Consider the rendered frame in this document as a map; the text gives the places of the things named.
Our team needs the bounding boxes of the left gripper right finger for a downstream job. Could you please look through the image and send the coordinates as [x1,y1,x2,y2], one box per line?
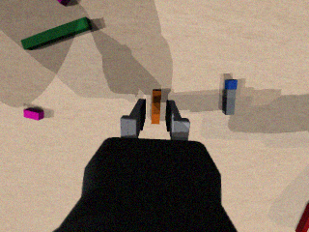
[165,100,190,140]

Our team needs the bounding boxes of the orange rod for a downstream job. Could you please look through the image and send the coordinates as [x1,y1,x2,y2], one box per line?
[152,89,161,124]

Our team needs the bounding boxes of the small blue block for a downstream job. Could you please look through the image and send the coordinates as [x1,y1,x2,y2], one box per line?
[224,79,238,90]

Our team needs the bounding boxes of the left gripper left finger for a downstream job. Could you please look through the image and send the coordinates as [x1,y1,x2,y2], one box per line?
[120,99,146,138]

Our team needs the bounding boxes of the small magenta block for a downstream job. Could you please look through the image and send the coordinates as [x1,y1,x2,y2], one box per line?
[23,107,44,121]
[57,0,70,7]

